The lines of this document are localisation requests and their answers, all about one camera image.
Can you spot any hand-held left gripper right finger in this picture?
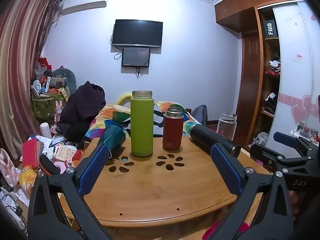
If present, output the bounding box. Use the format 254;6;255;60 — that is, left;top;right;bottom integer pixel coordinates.
207;143;294;240

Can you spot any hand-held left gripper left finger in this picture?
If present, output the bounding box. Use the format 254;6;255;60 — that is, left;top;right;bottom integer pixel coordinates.
27;142;116;240

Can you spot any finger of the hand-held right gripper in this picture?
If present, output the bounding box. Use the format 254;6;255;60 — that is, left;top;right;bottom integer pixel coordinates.
273;131;320;158
249;143;292;173

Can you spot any black cup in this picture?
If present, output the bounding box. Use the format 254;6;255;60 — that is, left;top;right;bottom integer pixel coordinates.
188;124;241;158

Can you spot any dark teal cup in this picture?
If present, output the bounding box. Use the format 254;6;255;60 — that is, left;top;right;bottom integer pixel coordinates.
100;125;126;159

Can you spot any clear glass cup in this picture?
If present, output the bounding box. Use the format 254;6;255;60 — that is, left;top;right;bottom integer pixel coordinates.
216;113;237;142

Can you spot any green cup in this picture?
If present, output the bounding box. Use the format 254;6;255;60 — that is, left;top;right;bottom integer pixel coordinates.
130;90;154;157

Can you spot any red cup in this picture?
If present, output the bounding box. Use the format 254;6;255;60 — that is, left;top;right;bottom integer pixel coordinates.
162;107;184;151

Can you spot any person's right hand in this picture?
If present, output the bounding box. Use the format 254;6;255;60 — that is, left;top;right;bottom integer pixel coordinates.
287;191;300;215

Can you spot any small paper box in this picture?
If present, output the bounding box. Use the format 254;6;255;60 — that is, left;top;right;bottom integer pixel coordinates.
55;146;77;163

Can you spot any black case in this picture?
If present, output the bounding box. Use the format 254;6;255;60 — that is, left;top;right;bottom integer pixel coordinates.
39;154;61;175

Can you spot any pink garment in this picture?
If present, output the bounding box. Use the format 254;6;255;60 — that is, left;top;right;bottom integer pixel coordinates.
202;219;250;240

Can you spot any white sliding wardrobe door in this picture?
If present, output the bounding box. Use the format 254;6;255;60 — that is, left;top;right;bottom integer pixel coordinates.
265;1;320;153

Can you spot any colourful blanket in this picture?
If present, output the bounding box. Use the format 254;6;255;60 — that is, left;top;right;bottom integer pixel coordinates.
75;101;208;160

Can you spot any round wooden table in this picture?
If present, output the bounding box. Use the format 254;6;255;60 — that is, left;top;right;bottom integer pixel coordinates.
59;130;273;229

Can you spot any white bottle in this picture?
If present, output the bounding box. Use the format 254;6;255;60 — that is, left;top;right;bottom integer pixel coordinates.
40;122;52;139

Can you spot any grey blue backpack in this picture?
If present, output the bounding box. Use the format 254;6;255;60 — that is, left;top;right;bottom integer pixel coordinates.
191;104;208;128

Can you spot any red book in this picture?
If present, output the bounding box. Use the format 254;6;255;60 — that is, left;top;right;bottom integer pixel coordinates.
22;138;42;169

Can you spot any yellow snack packet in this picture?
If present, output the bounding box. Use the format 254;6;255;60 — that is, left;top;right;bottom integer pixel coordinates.
19;165;40;197

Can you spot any dark clothes pile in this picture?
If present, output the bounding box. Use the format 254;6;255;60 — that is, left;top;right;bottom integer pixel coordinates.
57;81;107;143

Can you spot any wooden wardrobe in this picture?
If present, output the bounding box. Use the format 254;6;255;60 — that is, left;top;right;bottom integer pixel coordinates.
214;0;320;150

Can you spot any pink bunny toy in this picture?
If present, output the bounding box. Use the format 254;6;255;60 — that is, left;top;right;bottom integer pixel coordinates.
54;100;64;120

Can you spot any green storage bin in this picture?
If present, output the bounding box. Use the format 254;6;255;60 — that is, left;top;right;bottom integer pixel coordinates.
31;94;68;119

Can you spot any yellow tube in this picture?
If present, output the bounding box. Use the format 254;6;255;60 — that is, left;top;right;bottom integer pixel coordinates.
115;92;132;105

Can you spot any pink bag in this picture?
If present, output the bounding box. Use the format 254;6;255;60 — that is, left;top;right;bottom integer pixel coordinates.
0;148;20;188

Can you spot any white power strip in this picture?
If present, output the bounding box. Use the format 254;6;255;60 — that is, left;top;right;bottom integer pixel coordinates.
5;206;25;227

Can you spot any grey plush toy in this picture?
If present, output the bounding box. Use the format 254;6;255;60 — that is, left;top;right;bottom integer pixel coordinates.
44;67;77;98

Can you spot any black box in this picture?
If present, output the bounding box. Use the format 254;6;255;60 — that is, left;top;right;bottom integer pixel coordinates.
262;19;279;40

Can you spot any red gift bag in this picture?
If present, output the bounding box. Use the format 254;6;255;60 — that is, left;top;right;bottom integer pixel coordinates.
38;57;52;71

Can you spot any striped red curtain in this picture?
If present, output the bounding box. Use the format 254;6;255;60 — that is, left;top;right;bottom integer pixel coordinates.
0;0;62;160

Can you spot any white air conditioner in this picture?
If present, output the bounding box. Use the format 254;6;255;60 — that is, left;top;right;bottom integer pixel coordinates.
61;0;110;15

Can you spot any small wall monitor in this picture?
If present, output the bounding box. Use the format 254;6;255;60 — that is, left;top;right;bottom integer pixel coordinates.
121;46;151;68

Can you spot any wall television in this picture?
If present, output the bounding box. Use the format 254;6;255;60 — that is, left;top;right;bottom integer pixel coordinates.
111;19;163;48

